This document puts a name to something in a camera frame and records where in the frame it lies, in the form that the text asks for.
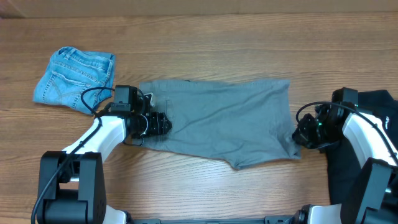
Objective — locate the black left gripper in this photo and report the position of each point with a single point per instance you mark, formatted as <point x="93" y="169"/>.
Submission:
<point x="157" y="119"/>

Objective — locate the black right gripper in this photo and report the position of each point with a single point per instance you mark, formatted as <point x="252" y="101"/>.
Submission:
<point x="305" y="130"/>

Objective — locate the grey shorts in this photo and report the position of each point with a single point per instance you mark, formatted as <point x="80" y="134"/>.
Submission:
<point x="244" y="124"/>

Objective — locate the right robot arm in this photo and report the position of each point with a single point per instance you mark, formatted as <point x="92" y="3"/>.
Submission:
<point x="373" y="197"/>

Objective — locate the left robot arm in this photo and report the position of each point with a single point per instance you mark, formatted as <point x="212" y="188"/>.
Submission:
<point x="71" y="182"/>

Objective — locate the black garment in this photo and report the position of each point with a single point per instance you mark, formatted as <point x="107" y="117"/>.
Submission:
<point x="361" y="141"/>

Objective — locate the folded blue denim jeans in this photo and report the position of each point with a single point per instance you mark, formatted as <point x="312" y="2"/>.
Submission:
<point x="77" y="79"/>

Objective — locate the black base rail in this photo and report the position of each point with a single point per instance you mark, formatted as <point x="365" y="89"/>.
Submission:
<point x="266" y="220"/>

